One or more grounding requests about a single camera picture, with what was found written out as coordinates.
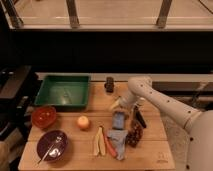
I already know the blue sponge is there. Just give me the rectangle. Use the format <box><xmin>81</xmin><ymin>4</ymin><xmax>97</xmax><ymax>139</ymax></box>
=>
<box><xmin>112</xmin><ymin>112</ymin><xmax>125</xmax><ymax>130</ymax></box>

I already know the red bowl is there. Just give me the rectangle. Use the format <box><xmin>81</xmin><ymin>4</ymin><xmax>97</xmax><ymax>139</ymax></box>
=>
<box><xmin>31</xmin><ymin>106</ymin><xmax>57</xmax><ymax>129</ymax></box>

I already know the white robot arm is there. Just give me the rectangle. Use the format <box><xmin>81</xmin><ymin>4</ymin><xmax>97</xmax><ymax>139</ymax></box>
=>
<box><xmin>110</xmin><ymin>76</ymin><xmax>213</xmax><ymax>171</ymax></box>

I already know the purple bowl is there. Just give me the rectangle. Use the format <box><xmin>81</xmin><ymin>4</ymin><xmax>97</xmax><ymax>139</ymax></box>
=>
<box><xmin>36</xmin><ymin>130</ymin><xmax>68</xmax><ymax>163</ymax></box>

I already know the small dark brown object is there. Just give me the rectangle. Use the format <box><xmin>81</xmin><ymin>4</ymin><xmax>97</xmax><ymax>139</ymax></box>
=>
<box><xmin>104</xmin><ymin>77</ymin><xmax>114</xmax><ymax>93</ymax></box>

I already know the blue grey cloth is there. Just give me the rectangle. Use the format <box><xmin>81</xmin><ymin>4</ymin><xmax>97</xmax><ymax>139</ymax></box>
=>
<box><xmin>107</xmin><ymin>130</ymin><xmax>128</xmax><ymax>160</ymax></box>

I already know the yellow apple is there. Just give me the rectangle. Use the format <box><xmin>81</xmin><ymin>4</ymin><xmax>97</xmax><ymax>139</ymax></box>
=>
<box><xmin>77</xmin><ymin>116</ymin><xmax>90</xmax><ymax>130</ymax></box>

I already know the dark grape bunch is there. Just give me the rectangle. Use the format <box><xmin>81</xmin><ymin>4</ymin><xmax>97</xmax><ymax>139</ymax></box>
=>
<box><xmin>126</xmin><ymin>120</ymin><xmax>143</xmax><ymax>147</ymax></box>

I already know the orange carrot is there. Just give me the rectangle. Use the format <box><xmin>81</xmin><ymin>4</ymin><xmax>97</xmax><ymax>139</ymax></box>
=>
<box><xmin>104</xmin><ymin>133</ymin><xmax>117</xmax><ymax>158</ymax></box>

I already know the green plastic tray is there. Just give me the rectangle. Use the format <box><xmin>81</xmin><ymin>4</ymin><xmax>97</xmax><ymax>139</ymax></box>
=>
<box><xmin>34</xmin><ymin>75</ymin><xmax>91</xmax><ymax>110</ymax></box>

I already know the metal spoon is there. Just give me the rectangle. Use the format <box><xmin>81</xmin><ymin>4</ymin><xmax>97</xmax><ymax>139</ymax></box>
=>
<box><xmin>37</xmin><ymin>136</ymin><xmax>62</xmax><ymax>164</ymax></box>

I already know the black handled knife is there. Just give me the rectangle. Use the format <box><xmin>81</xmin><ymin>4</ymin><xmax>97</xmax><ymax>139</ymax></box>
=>
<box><xmin>133</xmin><ymin>106</ymin><xmax>147</xmax><ymax>128</ymax></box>

